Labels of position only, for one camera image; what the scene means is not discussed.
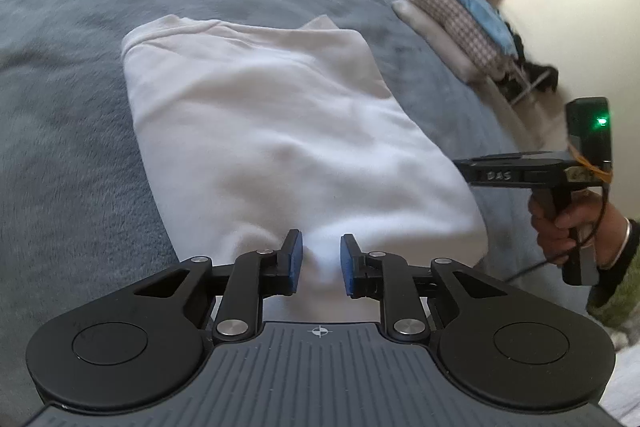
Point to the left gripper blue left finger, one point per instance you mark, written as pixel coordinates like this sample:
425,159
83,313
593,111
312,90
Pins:
254,277

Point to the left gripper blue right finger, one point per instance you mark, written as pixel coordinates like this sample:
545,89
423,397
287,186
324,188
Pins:
395,285

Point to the dark clothes on floor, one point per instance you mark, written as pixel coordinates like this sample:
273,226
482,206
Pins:
525,75

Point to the person right hand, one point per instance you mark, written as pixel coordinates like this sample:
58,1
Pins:
610,227

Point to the green white fleece sleeve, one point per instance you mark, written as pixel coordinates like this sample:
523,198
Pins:
614,301

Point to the grey bed blanket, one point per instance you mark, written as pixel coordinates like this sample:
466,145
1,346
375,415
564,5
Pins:
77,216

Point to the white green fleece robe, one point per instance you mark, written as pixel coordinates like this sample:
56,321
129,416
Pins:
622,393

